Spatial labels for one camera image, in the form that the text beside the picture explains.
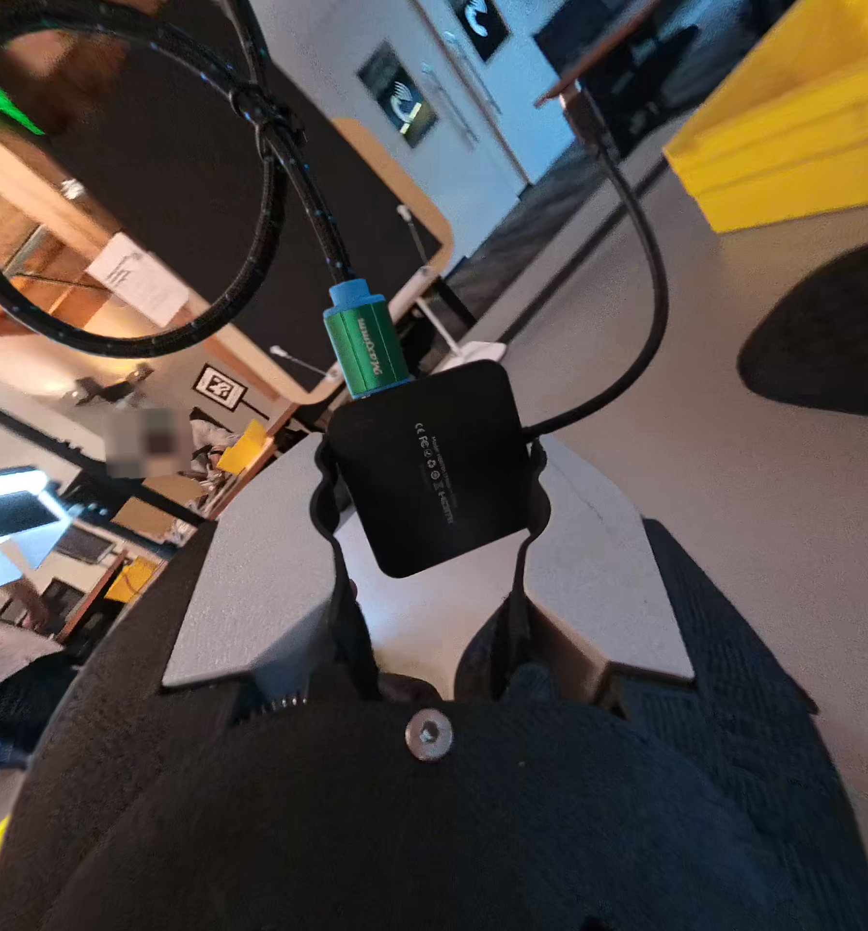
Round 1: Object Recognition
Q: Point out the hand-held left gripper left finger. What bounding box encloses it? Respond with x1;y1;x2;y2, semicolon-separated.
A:
162;433;384;703

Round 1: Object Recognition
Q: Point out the wooden support post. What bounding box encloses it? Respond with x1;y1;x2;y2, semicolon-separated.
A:
0;124;289;408

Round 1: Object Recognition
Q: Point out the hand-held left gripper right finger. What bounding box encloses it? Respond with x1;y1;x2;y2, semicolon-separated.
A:
453;435;696;703

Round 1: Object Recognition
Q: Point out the white paper notice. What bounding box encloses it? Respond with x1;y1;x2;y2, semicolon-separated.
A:
85;233;189;328

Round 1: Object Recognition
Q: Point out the black board on white stand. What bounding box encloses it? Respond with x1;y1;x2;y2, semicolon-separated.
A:
34;15;511;407

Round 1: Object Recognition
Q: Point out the door window with phone icon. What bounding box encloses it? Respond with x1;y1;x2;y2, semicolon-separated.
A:
448;0;511;63
356;41;440;148

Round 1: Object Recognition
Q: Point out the black and white tag sign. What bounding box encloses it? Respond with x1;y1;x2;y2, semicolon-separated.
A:
194;364;249;412

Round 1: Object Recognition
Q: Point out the braided hdmi cable green plug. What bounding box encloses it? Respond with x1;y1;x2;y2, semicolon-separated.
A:
0;0;414;400

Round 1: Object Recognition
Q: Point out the black office chair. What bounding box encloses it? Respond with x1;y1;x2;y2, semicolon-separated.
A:
586;25;700;157

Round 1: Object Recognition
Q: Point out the thin black switch cable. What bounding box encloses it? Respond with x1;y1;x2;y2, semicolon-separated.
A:
522;79;671;442

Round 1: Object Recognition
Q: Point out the led light panel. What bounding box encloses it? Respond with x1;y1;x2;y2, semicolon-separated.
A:
0;465;79;594

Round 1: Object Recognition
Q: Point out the black mesh cushion pad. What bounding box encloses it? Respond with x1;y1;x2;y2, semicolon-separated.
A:
737;236;868;421

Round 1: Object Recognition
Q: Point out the small yellow storage bin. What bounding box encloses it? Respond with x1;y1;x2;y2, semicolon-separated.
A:
105;556;160;605
216;420;269;475

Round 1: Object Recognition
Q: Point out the green exit sign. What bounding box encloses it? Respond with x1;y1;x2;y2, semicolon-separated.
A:
0;73;46;137

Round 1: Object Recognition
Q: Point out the person's left hand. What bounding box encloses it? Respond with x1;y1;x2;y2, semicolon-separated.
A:
376;671;445;703

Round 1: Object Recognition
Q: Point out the black hdmi switch box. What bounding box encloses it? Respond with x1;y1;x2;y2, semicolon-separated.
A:
327;360;533;579

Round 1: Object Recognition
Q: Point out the wooden office desk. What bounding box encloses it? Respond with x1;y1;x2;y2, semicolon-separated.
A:
536;0;667;106

